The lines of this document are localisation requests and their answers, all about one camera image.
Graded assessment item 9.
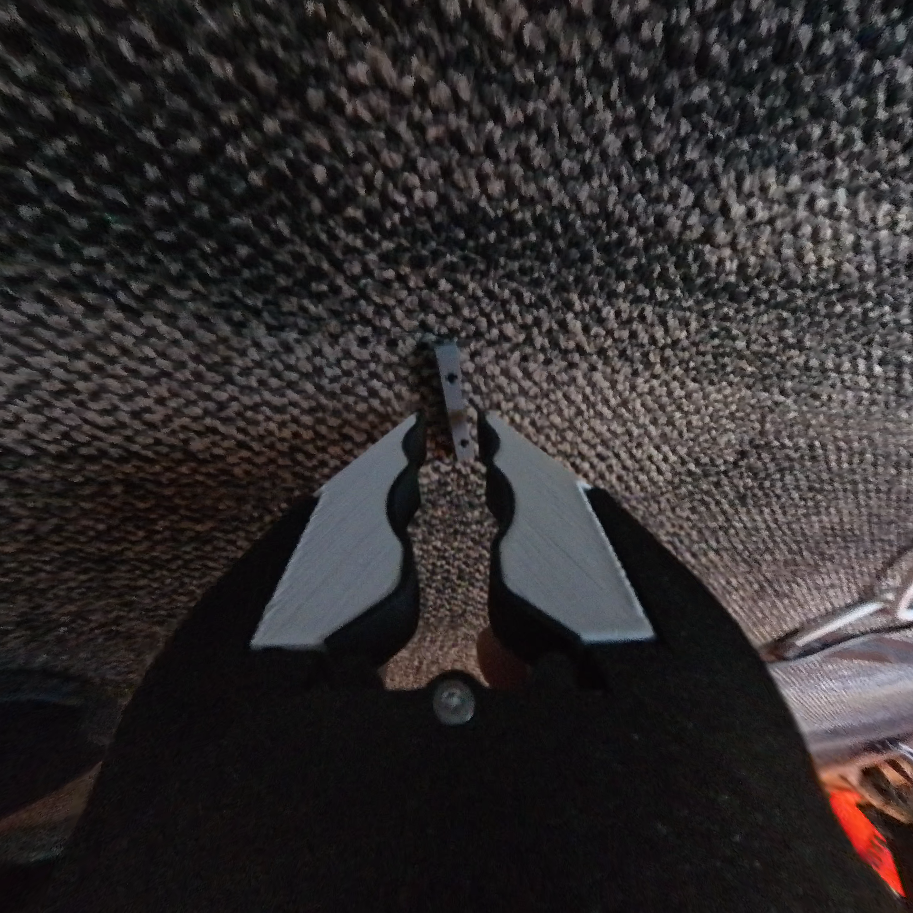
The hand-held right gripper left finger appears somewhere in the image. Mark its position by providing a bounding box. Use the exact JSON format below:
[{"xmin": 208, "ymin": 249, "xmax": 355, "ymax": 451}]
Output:
[{"xmin": 251, "ymin": 412, "xmax": 427, "ymax": 668}]

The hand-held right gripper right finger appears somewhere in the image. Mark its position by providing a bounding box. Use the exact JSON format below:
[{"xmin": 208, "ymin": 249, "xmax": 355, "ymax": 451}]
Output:
[{"xmin": 476, "ymin": 412, "xmax": 655, "ymax": 666}]

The grey thin perforated beam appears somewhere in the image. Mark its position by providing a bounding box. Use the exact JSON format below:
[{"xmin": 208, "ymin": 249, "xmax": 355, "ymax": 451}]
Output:
[{"xmin": 434, "ymin": 341, "xmax": 473, "ymax": 461}]

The red object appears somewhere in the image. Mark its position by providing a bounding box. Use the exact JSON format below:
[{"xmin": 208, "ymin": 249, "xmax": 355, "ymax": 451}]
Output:
[{"xmin": 827, "ymin": 785, "xmax": 907, "ymax": 900}]

